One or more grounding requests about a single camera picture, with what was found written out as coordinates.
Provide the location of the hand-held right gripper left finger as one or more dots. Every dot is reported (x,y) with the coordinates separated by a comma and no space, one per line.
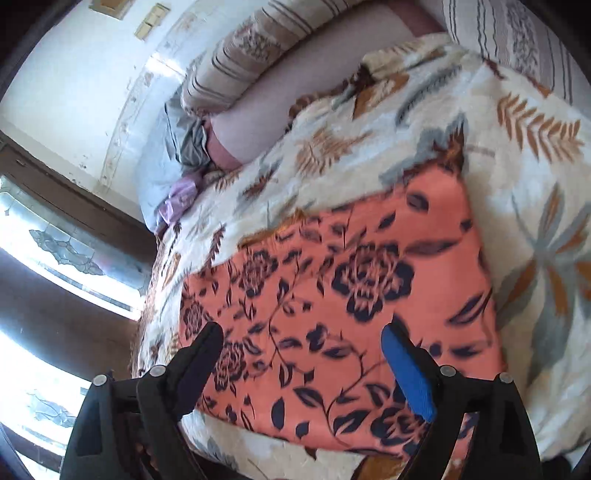
(203,350)

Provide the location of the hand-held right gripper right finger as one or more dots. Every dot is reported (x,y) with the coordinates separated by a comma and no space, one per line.
(408,374)

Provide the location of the orange floral blouse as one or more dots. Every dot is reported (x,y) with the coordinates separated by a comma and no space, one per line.
(323,300)

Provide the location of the purple floral cloth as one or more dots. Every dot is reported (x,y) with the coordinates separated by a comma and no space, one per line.
(178,194)

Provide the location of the stained glass window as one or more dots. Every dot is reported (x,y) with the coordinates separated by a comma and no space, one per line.
(41,406)
(69,249)

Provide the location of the grey-blue pillow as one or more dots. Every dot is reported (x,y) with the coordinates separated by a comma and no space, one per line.
(157,184)

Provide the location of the leaf-print quilt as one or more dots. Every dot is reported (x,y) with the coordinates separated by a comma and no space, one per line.
(531,184)

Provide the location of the pink bolster cushion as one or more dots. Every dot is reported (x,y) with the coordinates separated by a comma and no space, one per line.
(286,87)

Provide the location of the striped floral pillow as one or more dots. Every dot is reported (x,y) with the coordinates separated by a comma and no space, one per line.
(240,60)
(508,27)

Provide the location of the brown wooden window frame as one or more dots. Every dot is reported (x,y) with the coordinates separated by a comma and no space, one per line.
(60,325)

